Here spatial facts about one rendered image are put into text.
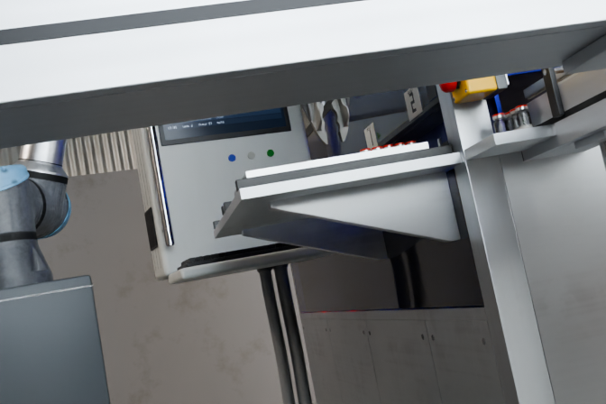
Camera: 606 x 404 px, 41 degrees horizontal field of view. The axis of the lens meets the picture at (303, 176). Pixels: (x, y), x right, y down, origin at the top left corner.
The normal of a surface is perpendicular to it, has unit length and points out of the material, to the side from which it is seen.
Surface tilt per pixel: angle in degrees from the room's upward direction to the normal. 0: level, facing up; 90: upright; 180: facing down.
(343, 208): 90
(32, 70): 90
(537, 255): 90
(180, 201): 90
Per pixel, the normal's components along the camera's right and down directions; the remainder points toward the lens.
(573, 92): -0.97, 0.16
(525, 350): 0.17, -0.17
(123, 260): 0.38, -0.20
